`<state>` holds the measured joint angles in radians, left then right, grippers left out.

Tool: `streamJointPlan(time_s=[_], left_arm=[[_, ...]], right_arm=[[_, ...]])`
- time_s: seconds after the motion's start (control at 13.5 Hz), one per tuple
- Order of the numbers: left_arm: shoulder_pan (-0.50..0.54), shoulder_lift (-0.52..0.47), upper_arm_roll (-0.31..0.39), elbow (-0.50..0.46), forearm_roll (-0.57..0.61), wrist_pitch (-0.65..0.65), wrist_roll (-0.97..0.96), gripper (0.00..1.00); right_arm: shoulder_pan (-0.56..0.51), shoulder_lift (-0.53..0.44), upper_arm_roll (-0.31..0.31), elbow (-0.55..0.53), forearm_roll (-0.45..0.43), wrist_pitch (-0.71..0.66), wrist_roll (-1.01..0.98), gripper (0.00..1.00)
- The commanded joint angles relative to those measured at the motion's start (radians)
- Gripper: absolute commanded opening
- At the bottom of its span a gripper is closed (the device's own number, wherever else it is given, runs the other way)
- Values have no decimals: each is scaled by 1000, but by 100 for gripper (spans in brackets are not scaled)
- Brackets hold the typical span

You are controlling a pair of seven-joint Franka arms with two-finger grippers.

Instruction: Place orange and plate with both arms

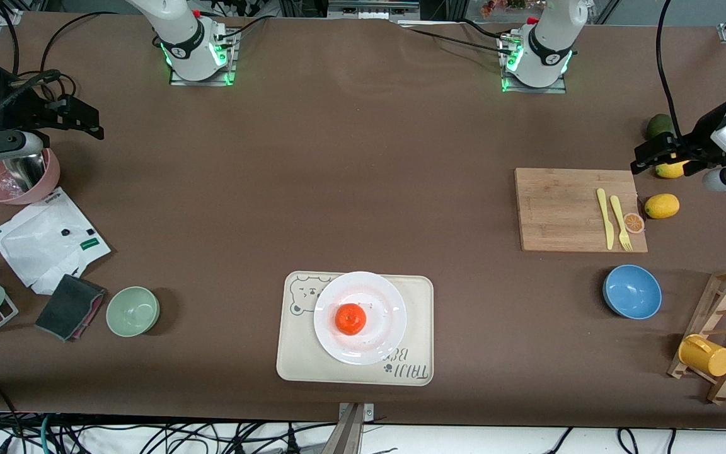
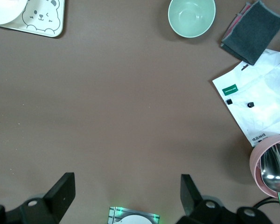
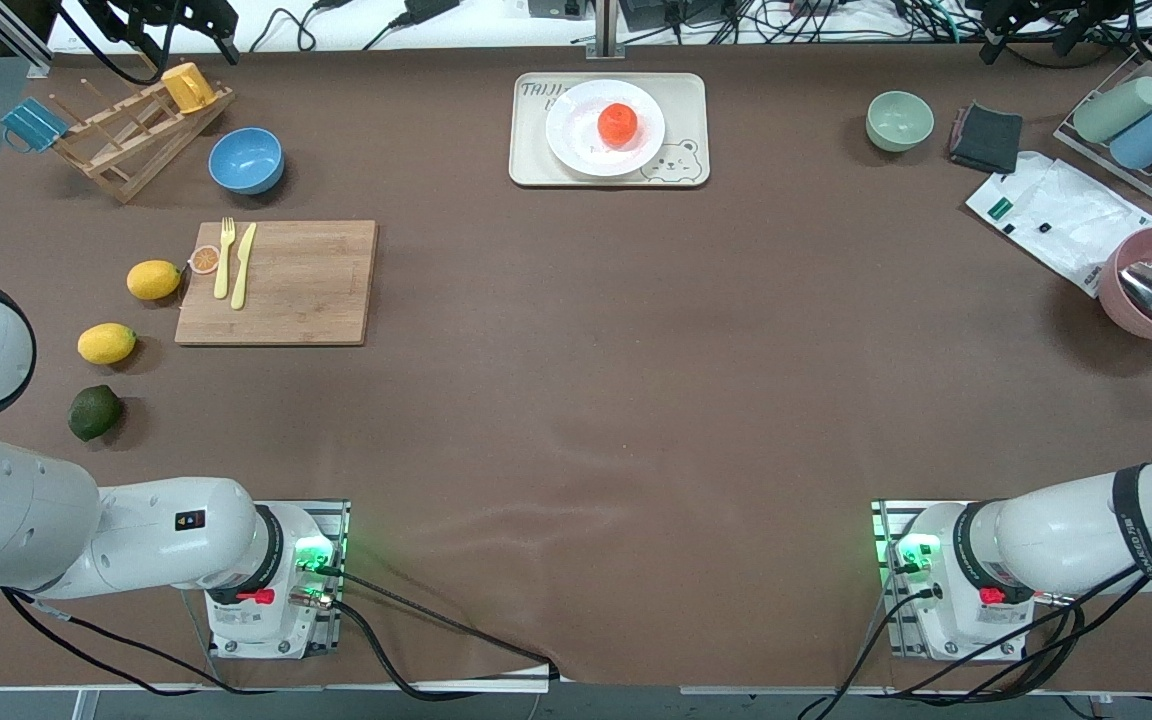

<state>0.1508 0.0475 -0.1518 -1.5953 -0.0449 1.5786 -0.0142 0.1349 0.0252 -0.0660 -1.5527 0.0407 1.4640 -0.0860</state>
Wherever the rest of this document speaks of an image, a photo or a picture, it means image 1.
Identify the white round plate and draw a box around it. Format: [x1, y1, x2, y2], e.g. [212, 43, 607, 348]
[313, 271, 408, 366]

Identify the orange fruit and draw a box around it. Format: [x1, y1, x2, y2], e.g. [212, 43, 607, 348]
[335, 303, 367, 335]

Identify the dark green avocado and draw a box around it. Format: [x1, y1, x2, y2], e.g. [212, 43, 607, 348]
[646, 113, 677, 141]

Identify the metal scoop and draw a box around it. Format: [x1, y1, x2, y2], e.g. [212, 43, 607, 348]
[1, 154, 46, 191]

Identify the yellow plastic fork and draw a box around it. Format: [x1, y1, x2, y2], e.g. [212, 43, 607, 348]
[609, 195, 634, 252]

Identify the yellow plastic knife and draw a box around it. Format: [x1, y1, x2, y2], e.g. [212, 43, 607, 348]
[596, 188, 616, 250]

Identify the pink bowl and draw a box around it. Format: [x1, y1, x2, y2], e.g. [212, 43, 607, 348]
[0, 148, 61, 206]

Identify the wooden cutting board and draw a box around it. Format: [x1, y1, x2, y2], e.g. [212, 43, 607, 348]
[514, 168, 648, 253]

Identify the white plastic bag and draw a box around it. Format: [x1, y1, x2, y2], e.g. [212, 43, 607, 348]
[0, 187, 112, 296]

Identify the blue bowl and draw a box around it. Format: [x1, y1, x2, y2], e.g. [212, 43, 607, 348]
[602, 264, 662, 320]

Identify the wooden mug rack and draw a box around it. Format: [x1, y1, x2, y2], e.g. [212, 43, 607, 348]
[667, 266, 726, 405]

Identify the dark grey folded cloth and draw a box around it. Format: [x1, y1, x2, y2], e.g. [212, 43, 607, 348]
[35, 274, 107, 342]

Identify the light green bowl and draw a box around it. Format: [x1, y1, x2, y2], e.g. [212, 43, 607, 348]
[106, 286, 161, 338]

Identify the yellow mug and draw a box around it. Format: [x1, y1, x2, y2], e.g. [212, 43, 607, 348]
[678, 334, 726, 378]

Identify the cream bear print tray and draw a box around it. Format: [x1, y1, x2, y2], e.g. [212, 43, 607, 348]
[276, 271, 434, 387]

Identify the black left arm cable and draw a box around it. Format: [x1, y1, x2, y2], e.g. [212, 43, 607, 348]
[655, 0, 686, 137]

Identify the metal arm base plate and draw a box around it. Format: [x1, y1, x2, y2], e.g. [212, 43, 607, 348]
[500, 32, 567, 95]
[170, 28, 239, 87]

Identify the black base power cable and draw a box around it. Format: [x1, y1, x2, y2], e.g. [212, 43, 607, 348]
[401, 19, 510, 56]
[215, 14, 270, 50]

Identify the teal floor cable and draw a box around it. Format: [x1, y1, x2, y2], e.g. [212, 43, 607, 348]
[39, 414, 56, 454]

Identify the metal table edge bracket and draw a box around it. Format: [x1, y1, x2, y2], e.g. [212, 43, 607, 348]
[338, 402, 375, 454]

